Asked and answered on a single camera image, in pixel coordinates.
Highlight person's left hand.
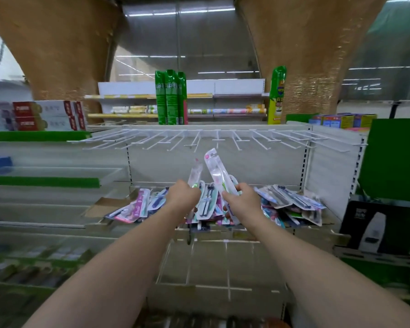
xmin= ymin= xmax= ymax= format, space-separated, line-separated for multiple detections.
xmin=165 ymin=179 xmax=202 ymax=218

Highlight person's right hand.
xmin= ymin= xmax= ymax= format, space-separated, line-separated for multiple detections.
xmin=221 ymin=182 xmax=266 ymax=230

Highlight clear green toothbrush pack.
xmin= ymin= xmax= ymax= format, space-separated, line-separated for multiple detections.
xmin=187 ymin=159 xmax=204 ymax=188

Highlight clear pink-topped toothbrush pack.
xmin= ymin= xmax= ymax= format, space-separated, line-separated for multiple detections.
xmin=204 ymin=148 xmax=241 ymax=197

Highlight pile of toothbrush packs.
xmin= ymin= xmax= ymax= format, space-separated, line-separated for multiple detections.
xmin=104 ymin=183 xmax=327 ymax=233

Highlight person's right forearm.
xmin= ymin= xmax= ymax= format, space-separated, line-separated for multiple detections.
xmin=246 ymin=215 xmax=410 ymax=328

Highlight person's left forearm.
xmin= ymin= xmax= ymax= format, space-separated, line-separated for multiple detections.
xmin=22 ymin=208 xmax=192 ymax=328

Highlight white shelf unit yellow strips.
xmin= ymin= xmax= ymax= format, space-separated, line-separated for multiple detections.
xmin=83 ymin=78 xmax=271 ymax=125

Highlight brown cardboard tray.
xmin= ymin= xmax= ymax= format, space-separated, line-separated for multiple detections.
xmin=83 ymin=187 xmax=151 ymax=219

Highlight row of colourful wrap rolls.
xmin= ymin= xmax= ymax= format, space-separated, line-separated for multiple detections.
xmin=110 ymin=104 xmax=267 ymax=115

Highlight green spray can red side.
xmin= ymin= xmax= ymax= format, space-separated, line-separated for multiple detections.
xmin=177 ymin=71 xmax=189 ymax=125

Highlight black product box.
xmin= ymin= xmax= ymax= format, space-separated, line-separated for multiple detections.
xmin=338 ymin=195 xmax=410 ymax=258

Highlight green yellow spray can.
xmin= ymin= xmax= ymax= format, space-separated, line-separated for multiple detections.
xmin=267 ymin=66 xmax=287 ymax=125

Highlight orange round object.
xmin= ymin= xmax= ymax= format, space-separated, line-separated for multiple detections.
xmin=259 ymin=317 xmax=291 ymax=328

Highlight woven brown column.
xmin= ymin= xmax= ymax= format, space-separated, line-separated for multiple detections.
xmin=236 ymin=0 xmax=390 ymax=115
xmin=0 ymin=0 xmax=121 ymax=115

